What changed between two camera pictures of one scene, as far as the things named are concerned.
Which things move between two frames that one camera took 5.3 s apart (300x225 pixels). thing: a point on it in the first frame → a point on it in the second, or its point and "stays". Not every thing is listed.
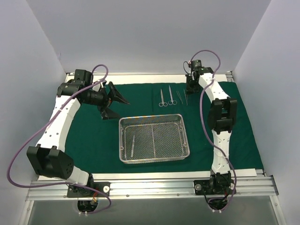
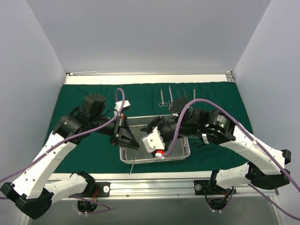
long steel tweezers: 131,152 → 132,166
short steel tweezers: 179,96 stays
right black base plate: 213,187 stays
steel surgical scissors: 161,104 stays
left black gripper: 107,101 → 119,130
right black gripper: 191,84 → 164,126
